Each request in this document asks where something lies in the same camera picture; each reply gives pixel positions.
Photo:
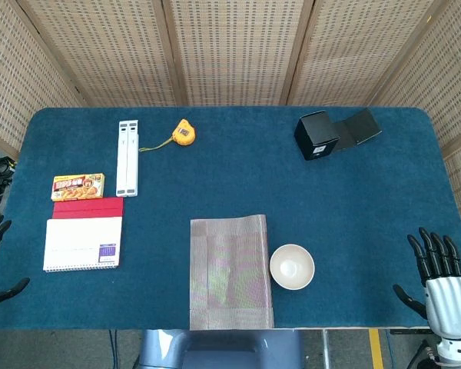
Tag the cream round bowl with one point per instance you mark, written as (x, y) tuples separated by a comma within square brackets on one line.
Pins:
[(292, 267)]

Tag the black cube box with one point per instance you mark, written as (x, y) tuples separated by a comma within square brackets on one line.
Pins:
[(317, 132)]

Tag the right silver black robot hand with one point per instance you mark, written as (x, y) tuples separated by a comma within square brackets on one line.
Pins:
[(449, 303)]

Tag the red spiral notebook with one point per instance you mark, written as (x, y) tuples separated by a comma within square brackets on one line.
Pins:
[(88, 205)]

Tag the blue robot torso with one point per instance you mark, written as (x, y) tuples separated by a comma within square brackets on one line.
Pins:
[(215, 350)]

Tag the metal table leg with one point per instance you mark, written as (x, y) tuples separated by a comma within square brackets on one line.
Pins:
[(325, 350)]

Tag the woven bamboo screen panel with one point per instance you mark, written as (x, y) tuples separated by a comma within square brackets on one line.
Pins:
[(7, 77), (349, 50), (445, 77), (100, 50), (238, 50)]

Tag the black folded card flap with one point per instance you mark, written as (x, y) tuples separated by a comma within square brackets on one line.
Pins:
[(365, 127)]

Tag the white folding laptop stand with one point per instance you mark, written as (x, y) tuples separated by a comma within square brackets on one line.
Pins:
[(127, 161)]

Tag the yellow tape measure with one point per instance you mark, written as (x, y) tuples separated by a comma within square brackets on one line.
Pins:
[(184, 133)]

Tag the grey-brown woven placemat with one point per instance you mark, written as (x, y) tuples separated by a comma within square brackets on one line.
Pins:
[(230, 269)]

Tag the blue felt table cover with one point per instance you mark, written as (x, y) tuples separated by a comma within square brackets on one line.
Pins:
[(215, 177)]

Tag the yellow curry roux box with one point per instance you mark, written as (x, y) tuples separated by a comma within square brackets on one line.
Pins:
[(77, 187)]

